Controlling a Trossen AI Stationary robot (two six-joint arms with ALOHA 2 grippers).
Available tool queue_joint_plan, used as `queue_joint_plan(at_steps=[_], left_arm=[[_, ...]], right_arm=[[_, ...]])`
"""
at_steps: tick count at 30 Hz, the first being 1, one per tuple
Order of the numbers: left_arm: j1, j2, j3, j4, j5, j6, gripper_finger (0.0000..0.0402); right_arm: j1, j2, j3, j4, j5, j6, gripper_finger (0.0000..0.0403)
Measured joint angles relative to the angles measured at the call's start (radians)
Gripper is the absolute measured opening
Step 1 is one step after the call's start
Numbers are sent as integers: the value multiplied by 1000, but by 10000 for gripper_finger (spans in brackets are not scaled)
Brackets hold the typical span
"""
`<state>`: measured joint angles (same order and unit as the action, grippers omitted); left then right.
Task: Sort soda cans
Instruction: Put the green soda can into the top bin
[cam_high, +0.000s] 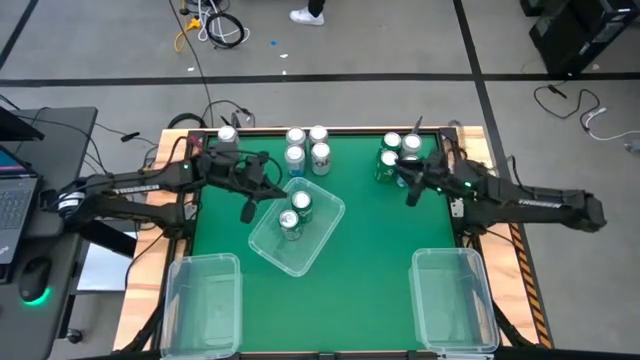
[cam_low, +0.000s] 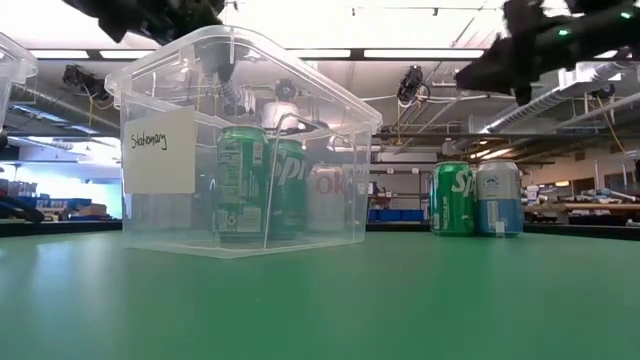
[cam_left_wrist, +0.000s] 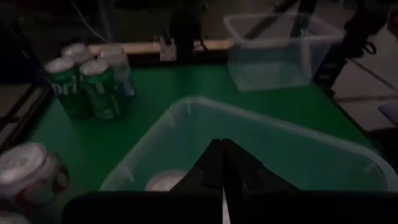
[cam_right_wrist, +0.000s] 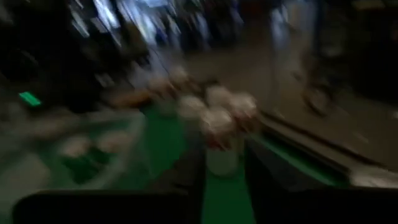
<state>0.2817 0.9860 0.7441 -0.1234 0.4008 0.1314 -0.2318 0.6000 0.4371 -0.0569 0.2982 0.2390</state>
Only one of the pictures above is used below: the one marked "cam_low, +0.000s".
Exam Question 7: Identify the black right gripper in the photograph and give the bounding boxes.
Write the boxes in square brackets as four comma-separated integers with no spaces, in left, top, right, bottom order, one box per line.
[455,0,561,106]

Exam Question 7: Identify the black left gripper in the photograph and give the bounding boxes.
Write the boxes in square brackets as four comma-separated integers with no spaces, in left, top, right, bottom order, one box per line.
[149,0,226,46]

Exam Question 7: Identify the clear plastic bin with label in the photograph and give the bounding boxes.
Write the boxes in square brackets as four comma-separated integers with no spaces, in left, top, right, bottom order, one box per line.
[103,24,385,260]

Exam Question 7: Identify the green Sprite can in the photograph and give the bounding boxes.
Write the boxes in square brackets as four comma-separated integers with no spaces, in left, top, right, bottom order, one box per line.
[268,138,310,240]
[428,160,477,237]
[215,124,272,245]

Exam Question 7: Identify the silver Diet Coke can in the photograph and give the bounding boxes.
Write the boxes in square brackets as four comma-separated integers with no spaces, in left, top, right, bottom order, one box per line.
[305,163,347,234]

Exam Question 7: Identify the long ceiling light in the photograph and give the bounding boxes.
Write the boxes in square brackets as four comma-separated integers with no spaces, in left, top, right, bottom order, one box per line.
[287,48,352,60]
[363,48,486,60]
[98,48,156,60]
[28,48,91,60]

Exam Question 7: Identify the black ceiling-mounted device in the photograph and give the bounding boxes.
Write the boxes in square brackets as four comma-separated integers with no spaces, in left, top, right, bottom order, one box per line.
[62,64,112,103]
[397,64,432,105]

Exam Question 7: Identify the white dome fixture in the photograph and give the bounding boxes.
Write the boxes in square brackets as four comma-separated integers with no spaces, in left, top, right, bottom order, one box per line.
[261,101,302,132]

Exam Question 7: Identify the white paper label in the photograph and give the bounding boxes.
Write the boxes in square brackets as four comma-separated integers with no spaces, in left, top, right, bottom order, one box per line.
[122,105,198,196]

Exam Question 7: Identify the wooden workbench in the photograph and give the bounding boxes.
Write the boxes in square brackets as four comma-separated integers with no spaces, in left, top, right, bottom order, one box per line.
[523,201,640,212]

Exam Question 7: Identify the blue storage crates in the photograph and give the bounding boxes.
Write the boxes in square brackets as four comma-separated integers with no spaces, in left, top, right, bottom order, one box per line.
[367,208,426,224]

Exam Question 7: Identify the silver air duct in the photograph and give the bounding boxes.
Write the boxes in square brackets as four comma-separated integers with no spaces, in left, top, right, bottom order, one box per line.
[479,69,640,135]

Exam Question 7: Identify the black overhead camera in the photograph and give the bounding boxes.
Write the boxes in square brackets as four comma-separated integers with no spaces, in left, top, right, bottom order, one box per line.
[274,78,300,104]

